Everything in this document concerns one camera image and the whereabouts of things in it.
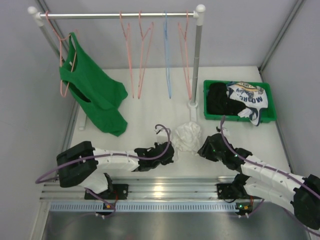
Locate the black garment in bin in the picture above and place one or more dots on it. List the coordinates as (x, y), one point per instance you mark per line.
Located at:
(218, 102)

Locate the green plastic bin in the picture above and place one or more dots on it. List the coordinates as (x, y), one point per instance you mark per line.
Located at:
(267, 115)

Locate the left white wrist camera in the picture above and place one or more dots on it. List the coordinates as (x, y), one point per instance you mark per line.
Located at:
(161, 135)

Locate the blue hanger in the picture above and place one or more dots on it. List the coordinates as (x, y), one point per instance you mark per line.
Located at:
(166, 55)

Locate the silver clothes rack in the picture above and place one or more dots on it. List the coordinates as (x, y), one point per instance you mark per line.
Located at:
(198, 14)

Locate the green tank top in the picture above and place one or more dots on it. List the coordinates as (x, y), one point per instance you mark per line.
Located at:
(99, 95)

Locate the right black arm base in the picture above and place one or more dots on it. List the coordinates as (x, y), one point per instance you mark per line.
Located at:
(227, 191)

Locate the aluminium mounting rail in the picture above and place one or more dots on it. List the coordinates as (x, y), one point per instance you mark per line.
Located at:
(147, 189)

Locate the white blue printed jersey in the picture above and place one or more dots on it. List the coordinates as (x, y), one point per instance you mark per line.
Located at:
(254, 98)

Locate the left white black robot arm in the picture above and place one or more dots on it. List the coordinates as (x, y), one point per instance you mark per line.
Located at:
(89, 167)

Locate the white tank top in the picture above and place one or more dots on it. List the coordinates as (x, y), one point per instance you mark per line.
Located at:
(186, 138)

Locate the grey slotted cable duct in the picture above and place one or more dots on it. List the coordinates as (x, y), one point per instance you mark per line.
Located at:
(139, 207)

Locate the pink hanger with green top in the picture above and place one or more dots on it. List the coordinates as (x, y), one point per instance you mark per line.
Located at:
(64, 92)

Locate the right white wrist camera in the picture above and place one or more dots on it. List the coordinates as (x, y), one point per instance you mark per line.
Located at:
(223, 130)

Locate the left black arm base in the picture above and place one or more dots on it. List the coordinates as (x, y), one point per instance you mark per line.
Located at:
(117, 191)

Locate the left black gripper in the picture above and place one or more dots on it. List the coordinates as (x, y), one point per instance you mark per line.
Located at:
(167, 152)

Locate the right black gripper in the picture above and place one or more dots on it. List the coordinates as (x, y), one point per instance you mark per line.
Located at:
(205, 151)

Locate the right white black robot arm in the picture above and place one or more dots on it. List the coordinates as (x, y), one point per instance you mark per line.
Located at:
(297, 194)

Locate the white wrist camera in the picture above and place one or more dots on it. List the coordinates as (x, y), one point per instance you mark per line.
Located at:
(161, 135)
(223, 130)

